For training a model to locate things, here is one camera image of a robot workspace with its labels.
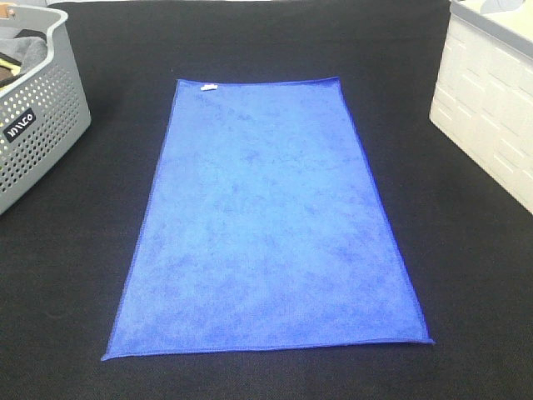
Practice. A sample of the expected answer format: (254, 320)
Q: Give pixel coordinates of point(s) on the blue microfibre towel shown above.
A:
(264, 230)

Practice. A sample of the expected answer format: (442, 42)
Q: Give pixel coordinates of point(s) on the white plastic storage box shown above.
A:
(483, 94)

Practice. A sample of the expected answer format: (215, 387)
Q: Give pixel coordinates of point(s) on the grey perforated laundry basket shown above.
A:
(44, 112)

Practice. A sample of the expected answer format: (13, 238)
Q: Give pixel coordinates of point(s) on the grey towel in basket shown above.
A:
(27, 52)

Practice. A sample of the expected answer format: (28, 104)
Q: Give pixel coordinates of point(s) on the yellow cloth in basket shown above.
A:
(13, 66)

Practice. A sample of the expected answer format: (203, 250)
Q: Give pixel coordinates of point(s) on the brown cloth in basket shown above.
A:
(6, 76)

